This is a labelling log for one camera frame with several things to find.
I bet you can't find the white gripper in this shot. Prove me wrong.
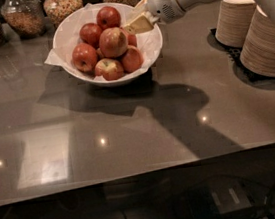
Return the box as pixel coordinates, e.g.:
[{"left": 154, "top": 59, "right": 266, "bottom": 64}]
[{"left": 124, "top": 0, "right": 185, "bottom": 35}]

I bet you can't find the yellow-red apple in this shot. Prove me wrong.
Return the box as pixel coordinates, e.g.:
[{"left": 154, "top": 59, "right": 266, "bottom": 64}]
[{"left": 99, "top": 27, "right": 128, "bottom": 58}]

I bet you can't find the red apple behind centre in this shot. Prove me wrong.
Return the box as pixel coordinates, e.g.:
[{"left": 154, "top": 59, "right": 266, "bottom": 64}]
[{"left": 127, "top": 34, "right": 137, "bottom": 46}]

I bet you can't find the red apple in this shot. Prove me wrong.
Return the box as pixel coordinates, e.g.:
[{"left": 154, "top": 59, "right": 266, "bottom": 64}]
[
  {"left": 79, "top": 23, "right": 103, "bottom": 48},
  {"left": 72, "top": 43, "right": 98, "bottom": 73},
  {"left": 127, "top": 34, "right": 137, "bottom": 46},
  {"left": 96, "top": 6, "right": 122, "bottom": 29},
  {"left": 120, "top": 45, "right": 143, "bottom": 73}
]

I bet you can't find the red apple top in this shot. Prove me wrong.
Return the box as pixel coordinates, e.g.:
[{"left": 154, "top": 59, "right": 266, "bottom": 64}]
[{"left": 96, "top": 6, "right": 122, "bottom": 29}]

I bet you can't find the red apple right front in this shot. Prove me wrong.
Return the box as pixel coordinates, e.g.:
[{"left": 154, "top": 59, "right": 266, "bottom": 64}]
[{"left": 120, "top": 45, "right": 143, "bottom": 73}]

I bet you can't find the white ceramic bowl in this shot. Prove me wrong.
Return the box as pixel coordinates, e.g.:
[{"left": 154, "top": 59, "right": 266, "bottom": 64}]
[{"left": 47, "top": 0, "right": 169, "bottom": 95}]

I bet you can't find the red apple upper left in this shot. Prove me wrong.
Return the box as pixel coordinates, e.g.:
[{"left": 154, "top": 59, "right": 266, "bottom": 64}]
[{"left": 79, "top": 23, "right": 103, "bottom": 48}]

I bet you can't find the small hidden apple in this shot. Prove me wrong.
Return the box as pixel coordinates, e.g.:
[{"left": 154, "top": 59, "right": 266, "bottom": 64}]
[{"left": 96, "top": 48, "right": 104, "bottom": 60}]

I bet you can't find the red-yellow front apple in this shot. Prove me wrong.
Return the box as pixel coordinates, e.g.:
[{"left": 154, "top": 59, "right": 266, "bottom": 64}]
[{"left": 94, "top": 58, "right": 125, "bottom": 81}]

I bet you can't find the rear paper bowl stack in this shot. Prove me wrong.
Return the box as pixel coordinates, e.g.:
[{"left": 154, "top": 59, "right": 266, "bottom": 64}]
[{"left": 215, "top": 0, "right": 256, "bottom": 48}]

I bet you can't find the black rubber mat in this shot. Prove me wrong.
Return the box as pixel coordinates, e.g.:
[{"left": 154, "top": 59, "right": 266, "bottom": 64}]
[{"left": 207, "top": 29, "right": 275, "bottom": 91}]

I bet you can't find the dark box under table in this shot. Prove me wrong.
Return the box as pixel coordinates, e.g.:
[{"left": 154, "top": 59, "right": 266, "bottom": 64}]
[{"left": 184, "top": 176, "right": 255, "bottom": 219}]

